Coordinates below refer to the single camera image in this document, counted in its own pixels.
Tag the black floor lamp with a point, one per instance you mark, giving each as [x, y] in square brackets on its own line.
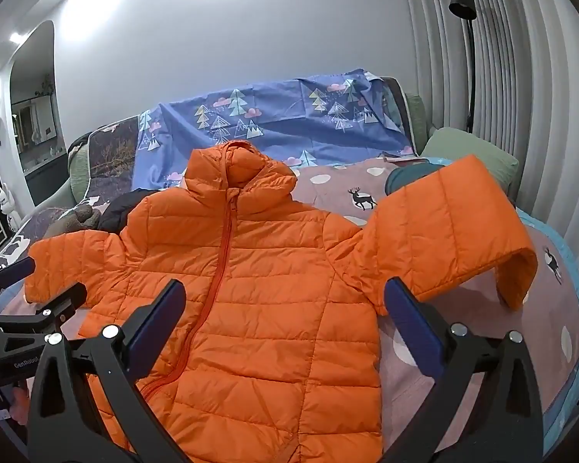
[466, 12]

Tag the olive brown fleece garment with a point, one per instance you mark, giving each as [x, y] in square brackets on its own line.
[82, 217]

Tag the mauve deer print bedsheet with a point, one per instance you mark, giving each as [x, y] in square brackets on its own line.
[548, 319]

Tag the black garment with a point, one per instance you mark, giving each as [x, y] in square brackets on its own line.
[114, 218]

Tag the green headboard cushion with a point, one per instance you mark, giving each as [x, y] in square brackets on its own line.
[418, 122]

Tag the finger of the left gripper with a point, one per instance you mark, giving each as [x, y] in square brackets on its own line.
[54, 313]
[10, 274]

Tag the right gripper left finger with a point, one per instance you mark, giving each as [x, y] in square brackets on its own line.
[64, 421]

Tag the dark floral pillow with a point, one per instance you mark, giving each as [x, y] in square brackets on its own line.
[101, 163]

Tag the orange puffer jacket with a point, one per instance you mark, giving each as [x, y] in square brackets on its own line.
[275, 358]

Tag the folded dark green garment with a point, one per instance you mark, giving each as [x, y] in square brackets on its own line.
[405, 175]

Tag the green pillow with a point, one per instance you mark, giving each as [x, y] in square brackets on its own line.
[453, 144]

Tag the blue tree print sheet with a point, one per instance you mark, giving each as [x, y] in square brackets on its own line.
[303, 122]

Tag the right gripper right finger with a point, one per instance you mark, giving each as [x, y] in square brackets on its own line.
[506, 422]

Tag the white cat figurine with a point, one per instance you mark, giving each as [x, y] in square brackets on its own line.
[8, 207]

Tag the grey pleated curtain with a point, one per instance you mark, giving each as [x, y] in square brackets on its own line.
[527, 94]

